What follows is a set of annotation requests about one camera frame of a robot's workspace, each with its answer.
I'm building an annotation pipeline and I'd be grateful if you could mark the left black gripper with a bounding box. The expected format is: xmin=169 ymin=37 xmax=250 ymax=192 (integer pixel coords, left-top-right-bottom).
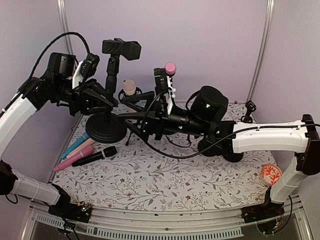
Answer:
xmin=54 ymin=76 xmax=117 ymax=115

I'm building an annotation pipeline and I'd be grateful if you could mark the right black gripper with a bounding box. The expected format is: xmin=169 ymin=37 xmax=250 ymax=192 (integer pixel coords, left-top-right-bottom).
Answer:
xmin=115 ymin=91 xmax=208 ymax=143

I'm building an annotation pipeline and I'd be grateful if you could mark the blue microphone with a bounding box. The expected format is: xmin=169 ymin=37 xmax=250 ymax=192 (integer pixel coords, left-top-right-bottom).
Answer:
xmin=60 ymin=132 xmax=90 ymax=160

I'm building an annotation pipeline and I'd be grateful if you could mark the pink microphone back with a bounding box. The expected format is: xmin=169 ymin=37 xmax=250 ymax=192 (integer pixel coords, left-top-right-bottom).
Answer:
xmin=164 ymin=62 xmax=177 ymax=76

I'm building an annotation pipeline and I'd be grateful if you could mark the beige pink microphone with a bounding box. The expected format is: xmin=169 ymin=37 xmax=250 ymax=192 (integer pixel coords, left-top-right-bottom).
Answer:
xmin=66 ymin=138 xmax=96 ymax=158

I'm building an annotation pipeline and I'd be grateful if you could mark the black microphone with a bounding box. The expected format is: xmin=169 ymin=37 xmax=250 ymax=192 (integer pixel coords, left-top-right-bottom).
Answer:
xmin=72 ymin=146 xmax=117 ymax=167

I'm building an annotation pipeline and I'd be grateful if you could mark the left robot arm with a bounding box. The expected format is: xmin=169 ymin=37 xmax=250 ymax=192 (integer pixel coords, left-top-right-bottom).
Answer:
xmin=0 ymin=52 xmax=117 ymax=217

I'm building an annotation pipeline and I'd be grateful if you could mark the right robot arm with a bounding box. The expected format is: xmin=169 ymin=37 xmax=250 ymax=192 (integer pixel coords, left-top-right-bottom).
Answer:
xmin=118 ymin=86 xmax=320 ymax=218

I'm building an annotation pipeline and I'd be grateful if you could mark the black tripod shockmount stand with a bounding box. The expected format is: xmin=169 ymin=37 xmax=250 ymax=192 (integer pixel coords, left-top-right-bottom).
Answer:
xmin=117 ymin=86 xmax=155 ymax=146

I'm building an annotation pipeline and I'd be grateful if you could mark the beige microphone in shockmount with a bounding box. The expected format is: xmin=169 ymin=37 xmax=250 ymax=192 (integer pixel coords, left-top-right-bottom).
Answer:
xmin=123 ymin=79 xmax=137 ymax=124

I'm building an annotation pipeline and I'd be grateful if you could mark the floral table mat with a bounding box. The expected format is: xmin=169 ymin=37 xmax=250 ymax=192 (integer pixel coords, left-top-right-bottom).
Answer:
xmin=49 ymin=102 xmax=286 ymax=211

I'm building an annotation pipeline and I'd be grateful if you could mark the red white patterned bowl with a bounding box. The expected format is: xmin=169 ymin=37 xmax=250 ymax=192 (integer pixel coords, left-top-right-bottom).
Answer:
xmin=260 ymin=164 xmax=283 ymax=187

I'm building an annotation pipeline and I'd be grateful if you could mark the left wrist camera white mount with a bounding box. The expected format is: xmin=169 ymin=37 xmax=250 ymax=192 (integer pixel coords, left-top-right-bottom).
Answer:
xmin=72 ymin=60 xmax=84 ymax=89

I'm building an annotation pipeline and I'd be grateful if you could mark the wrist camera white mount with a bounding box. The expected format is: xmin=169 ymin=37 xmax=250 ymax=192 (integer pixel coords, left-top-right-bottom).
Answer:
xmin=72 ymin=60 xmax=84 ymax=89
xmin=166 ymin=75 xmax=176 ymax=115

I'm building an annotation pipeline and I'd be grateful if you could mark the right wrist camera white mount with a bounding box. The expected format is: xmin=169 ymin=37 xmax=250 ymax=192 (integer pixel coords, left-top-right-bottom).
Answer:
xmin=166 ymin=75 xmax=176 ymax=115

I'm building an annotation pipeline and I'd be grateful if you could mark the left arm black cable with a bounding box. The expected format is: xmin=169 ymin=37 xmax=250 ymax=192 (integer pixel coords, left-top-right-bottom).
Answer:
xmin=17 ymin=31 xmax=91 ymax=91

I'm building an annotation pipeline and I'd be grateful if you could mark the left aluminium frame post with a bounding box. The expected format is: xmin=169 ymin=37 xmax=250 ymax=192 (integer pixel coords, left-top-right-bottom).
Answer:
xmin=56 ymin=0 xmax=74 ymax=55

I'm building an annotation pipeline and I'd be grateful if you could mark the aluminium frame post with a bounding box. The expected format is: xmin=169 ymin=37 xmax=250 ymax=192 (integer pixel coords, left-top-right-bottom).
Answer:
xmin=56 ymin=0 xmax=74 ymax=55
xmin=246 ymin=0 xmax=275 ymax=102

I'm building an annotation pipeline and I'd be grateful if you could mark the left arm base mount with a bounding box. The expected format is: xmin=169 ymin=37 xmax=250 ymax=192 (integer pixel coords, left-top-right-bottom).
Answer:
xmin=48 ymin=198 xmax=92 ymax=223

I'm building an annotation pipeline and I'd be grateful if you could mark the right aluminium frame post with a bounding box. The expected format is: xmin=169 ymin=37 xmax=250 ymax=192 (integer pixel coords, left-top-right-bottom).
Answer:
xmin=246 ymin=0 xmax=275 ymax=102

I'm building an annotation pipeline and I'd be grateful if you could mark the front aluminium rail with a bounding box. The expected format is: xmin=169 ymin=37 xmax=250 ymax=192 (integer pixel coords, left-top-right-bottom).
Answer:
xmin=21 ymin=195 xmax=315 ymax=240

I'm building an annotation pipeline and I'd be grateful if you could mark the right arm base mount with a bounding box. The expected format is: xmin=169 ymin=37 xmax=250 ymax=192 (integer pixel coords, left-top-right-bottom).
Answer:
xmin=241 ymin=187 xmax=285 ymax=223

